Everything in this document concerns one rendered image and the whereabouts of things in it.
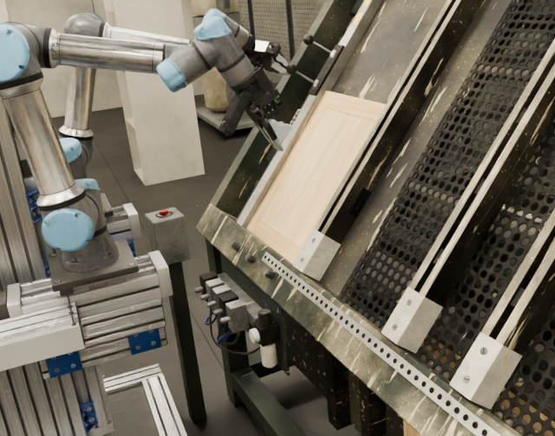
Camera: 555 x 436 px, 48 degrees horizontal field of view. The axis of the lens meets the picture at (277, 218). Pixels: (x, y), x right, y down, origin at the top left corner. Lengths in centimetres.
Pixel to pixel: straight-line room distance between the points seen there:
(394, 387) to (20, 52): 109
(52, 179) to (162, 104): 434
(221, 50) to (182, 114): 444
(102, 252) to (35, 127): 40
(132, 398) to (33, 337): 104
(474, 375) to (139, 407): 158
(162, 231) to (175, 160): 367
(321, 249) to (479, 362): 66
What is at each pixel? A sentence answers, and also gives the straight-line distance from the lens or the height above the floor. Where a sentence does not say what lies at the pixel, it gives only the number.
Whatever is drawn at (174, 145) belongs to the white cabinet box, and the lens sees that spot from 594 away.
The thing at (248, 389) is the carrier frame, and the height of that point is 18.
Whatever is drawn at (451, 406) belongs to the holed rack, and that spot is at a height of 89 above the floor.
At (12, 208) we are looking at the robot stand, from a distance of 188.
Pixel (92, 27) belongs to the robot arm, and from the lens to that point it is 211.
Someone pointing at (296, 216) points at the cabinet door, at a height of 99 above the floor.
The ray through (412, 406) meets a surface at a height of 85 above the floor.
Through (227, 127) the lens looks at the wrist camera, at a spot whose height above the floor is 140.
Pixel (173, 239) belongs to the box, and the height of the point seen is 85.
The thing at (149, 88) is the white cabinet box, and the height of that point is 88.
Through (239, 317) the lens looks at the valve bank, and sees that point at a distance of 202.
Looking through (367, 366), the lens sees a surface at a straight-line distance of 153.
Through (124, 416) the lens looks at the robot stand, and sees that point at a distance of 258.
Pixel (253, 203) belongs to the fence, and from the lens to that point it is 223.
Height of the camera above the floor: 173
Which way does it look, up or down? 21 degrees down
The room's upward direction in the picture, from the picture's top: 6 degrees counter-clockwise
